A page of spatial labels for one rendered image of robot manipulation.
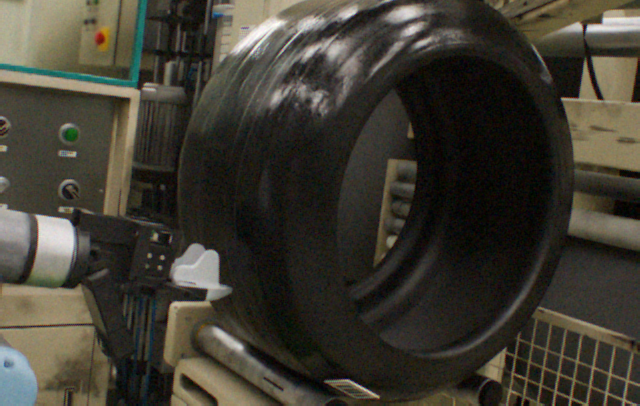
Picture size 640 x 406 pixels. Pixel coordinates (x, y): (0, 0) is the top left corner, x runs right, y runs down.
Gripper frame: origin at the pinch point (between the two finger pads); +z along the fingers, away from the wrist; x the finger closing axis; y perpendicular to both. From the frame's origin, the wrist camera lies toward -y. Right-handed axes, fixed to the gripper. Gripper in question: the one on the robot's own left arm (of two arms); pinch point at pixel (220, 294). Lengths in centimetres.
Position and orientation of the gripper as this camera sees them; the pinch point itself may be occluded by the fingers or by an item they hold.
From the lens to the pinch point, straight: 98.9
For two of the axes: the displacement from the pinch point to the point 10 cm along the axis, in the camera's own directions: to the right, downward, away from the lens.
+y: 2.3, -9.7, -0.1
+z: 7.9, 1.8, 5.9
